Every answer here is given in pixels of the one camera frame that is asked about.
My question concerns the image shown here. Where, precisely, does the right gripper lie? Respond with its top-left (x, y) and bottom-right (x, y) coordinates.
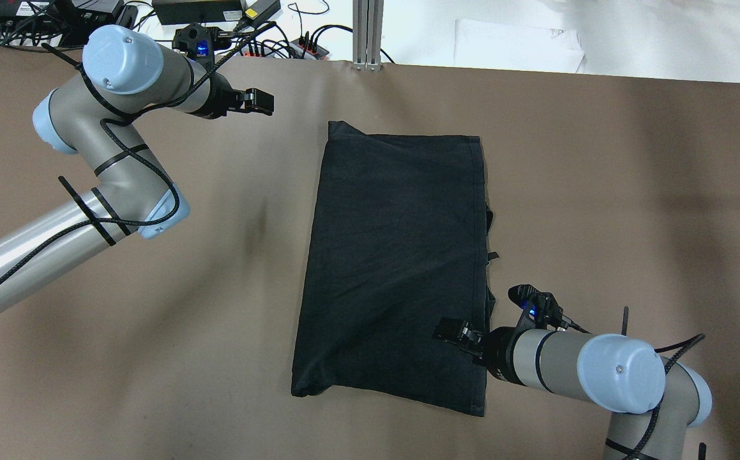
top-left (433, 318), bottom-right (524, 385)

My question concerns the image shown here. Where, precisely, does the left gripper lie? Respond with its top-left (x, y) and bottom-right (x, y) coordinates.
top-left (204, 73), bottom-right (275, 119)

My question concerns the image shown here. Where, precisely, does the black printed t-shirt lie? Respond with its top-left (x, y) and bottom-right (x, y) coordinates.
top-left (291, 121), bottom-right (494, 417)

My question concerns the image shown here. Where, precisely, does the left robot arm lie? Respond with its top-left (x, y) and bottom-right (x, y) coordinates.
top-left (0, 24), bottom-right (275, 314)

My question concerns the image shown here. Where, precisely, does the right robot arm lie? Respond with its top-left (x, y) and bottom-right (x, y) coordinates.
top-left (433, 318), bottom-right (713, 459)

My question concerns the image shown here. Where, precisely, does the black power adapter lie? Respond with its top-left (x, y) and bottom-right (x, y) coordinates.
top-left (151, 1), bottom-right (247, 26)

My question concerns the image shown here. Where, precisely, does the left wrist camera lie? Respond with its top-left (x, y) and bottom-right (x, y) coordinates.
top-left (170, 23), bottom-right (232, 65)

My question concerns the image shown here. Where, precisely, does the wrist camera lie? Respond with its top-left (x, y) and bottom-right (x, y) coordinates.
top-left (170, 23), bottom-right (232, 65)
top-left (508, 284), bottom-right (590, 333)

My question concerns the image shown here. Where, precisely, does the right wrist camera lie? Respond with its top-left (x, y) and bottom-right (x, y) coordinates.
top-left (508, 284), bottom-right (590, 333)

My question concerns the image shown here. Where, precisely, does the aluminium frame post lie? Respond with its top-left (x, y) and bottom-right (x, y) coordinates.
top-left (352, 0), bottom-right (384, 72)

